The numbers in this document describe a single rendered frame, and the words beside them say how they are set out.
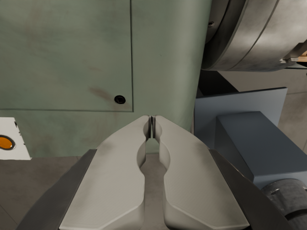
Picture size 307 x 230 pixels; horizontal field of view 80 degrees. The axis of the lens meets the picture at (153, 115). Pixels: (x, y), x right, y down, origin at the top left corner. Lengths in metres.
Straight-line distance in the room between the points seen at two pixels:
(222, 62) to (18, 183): 2.63
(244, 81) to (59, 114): 1.62
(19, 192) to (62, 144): 2.58
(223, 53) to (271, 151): 0.51
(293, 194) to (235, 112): 0.40
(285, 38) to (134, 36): 0.20
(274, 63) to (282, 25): 0.08
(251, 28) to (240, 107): 0.66
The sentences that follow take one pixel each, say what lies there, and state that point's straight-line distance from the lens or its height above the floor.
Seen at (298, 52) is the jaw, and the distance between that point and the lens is 0.36.
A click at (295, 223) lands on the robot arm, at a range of 0.66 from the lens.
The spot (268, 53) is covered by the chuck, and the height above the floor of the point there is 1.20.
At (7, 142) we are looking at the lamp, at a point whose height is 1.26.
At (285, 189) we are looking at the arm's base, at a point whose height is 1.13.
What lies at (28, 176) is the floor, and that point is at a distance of 2.60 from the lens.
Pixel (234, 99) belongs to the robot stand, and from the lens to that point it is 0.88.
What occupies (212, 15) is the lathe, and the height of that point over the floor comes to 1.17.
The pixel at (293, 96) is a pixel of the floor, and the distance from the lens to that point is 2.07.
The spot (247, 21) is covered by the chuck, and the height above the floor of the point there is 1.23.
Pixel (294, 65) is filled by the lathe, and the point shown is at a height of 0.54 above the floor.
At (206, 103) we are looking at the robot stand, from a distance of 0.85.
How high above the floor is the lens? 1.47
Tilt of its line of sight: 59 degrees down
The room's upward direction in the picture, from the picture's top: 177 degrees clockwise
